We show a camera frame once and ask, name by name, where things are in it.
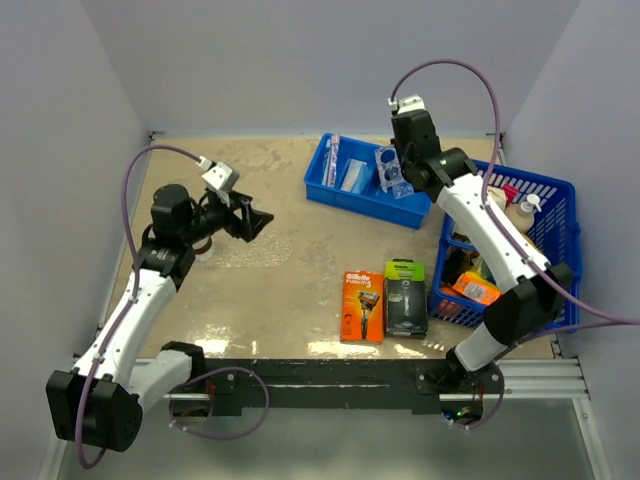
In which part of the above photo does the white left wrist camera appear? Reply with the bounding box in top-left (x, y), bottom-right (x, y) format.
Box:
top-left (198, 156), bottom-right (239, 193)

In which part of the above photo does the blue plastic divided bin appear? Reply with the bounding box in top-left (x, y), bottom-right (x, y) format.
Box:
top-left (304, 133), bottom-right (431, 229)

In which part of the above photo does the lotion pump bottle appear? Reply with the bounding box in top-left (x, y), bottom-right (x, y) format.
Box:
top-left (504, 194), bottom-right (541, 234)

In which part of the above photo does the orange Gillette Fusion5 razor box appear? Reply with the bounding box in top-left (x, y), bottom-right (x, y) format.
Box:
top-left (340, 271), bottom-right (385, 344)

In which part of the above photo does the pink packet in basket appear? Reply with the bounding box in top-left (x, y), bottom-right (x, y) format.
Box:
top-left (498, 184), bottom-right (519, 205)

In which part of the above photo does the glass cup with brown band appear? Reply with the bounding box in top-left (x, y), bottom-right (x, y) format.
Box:
top-left (192, 236), bottom-right (213, 261)

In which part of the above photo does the pink wrapped toothbrush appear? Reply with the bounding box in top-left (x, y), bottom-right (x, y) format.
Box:
top-left (322, 134), bottom-right (341, 188)

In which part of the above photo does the blue plastic shopping basket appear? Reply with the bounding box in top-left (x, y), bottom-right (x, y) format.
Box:
top-left (428, 165), bottom-right (583, 328)

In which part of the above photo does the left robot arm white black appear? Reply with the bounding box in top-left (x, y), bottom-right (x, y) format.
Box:
top-left (45, 184), bottom-right (274, 452)

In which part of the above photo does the light blue toothpaste tube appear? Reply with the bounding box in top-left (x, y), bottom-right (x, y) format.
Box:
top-left (351, 160), bottom-right (372, 194)

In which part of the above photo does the white toothpaste tube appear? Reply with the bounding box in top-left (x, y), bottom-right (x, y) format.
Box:
top-left (340, 159), bottom-right (365, 192)

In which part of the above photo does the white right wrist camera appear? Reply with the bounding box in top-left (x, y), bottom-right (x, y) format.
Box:
top-left (387, 95), bottom-right (426, 116)

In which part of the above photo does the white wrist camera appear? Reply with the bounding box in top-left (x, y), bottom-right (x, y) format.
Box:
top-left (387, 95), bottom-right (426, 116)
top-left (198, 156), bottom-right (239, 193)

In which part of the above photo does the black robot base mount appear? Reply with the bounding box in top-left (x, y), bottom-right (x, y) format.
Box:
top-left (169, 357), bottom-right (505, 419)

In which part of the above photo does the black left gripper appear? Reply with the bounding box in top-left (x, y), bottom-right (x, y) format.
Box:
top-left (181, 189), bottom-right (273, 245)

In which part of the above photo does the orange box in basket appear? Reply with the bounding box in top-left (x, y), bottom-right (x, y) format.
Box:
top-left (441, 271), bottom-right (501, 306)

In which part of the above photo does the green black Gillette razor box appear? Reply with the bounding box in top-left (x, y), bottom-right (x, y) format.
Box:
top-left (384, 259), bottom-right (428, 339)

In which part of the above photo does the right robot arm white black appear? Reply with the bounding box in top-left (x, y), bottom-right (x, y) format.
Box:
top-left (391, 106), bottom-right (573, 393)

